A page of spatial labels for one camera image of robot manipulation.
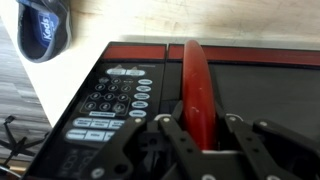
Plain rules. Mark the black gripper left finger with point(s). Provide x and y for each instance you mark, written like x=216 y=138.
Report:
x=157 y=150

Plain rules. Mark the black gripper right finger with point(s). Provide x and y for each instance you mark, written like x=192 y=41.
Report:
x=268 y=151

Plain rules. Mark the red microwave door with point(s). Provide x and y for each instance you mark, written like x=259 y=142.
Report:
x=281 y=85

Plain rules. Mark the red black microwave body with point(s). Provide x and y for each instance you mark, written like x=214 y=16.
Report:
x=125 y=82

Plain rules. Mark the dark grey Keds shoe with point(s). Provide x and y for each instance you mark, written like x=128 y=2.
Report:
x=44 y=28

